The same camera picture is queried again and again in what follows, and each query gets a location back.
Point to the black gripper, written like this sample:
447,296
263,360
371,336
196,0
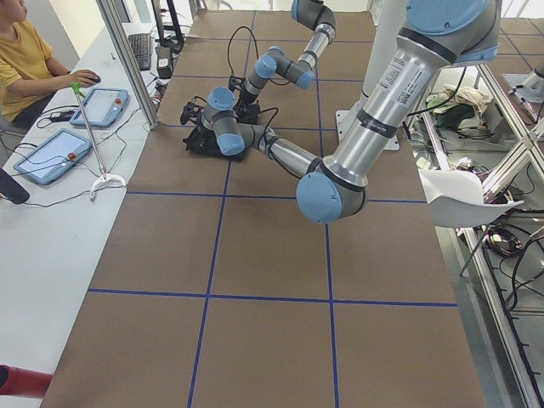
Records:
247,106
203,142

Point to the black printed t-shirt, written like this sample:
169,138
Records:
233,139

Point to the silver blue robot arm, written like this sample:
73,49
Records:
275,62
430,36

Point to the black box with label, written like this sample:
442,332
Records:
164,62

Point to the far blue teach pendant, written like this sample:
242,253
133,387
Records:
103,105

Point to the blue teach pendant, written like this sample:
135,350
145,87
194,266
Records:
103,105
53,157

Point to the metal stand with green tip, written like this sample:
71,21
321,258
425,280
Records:
105,179

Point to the black keyboard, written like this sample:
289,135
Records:
140,44

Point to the near blue teach pendant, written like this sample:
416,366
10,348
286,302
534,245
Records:
53,157

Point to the person in yellow shirt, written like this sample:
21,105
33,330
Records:
30,74

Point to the pile of cloths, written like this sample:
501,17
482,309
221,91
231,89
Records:
458,109

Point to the white curved chair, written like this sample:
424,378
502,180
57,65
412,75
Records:
456,199

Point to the red cylinder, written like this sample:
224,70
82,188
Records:
24,383

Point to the aluminium frame post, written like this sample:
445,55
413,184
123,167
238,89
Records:
119,38

